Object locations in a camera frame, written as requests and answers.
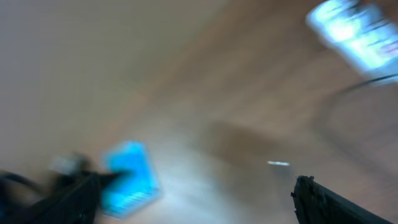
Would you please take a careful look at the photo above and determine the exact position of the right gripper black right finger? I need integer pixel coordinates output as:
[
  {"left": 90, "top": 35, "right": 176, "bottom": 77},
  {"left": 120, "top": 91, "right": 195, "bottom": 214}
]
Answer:
[{"left": 290, "top": 175, "right": 392, "bottom": 224}]

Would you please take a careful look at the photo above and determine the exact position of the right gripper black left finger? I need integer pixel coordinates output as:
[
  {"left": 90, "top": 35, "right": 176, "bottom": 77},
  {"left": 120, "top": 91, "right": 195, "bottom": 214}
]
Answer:
[{"left": 1, "top": 172, "right": 101, "bottom": 224}]

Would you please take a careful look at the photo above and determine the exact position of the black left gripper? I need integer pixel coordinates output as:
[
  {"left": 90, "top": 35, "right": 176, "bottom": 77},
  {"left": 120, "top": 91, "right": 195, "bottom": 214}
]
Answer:
[{"left": 50, "top": 154, "right": 130, "bottom": 190}]

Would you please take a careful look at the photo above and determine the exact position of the blue screen smartphone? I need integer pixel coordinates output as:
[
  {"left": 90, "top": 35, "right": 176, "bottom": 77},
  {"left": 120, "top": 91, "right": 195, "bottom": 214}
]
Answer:
[{"left": 101, "top": 140, "right": 160, "bottom": 219}]

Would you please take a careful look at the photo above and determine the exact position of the black charger cable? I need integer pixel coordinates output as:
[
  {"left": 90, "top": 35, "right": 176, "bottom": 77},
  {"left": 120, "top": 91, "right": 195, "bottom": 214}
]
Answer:
[{"left": 317, "top": 73, "right": 398, "bottom": 162}]

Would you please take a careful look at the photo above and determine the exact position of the white power strip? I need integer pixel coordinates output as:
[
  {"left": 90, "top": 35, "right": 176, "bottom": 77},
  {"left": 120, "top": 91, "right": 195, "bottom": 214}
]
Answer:
[{"left": 306, "top": 0, "right": 397, "bottom": 85}]

